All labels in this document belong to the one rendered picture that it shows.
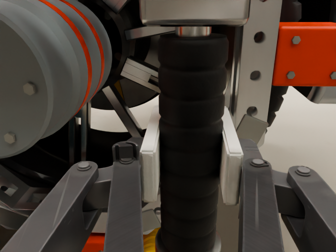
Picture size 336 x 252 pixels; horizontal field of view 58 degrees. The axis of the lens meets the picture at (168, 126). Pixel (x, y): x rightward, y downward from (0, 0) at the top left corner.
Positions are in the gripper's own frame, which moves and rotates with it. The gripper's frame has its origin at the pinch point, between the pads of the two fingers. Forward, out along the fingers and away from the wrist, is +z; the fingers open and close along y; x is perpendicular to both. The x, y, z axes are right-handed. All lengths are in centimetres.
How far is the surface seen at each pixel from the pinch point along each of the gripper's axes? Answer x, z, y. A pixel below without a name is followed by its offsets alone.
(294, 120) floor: -83, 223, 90
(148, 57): -2.5, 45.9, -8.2
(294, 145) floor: -83, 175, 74
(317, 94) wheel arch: -6.9, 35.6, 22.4
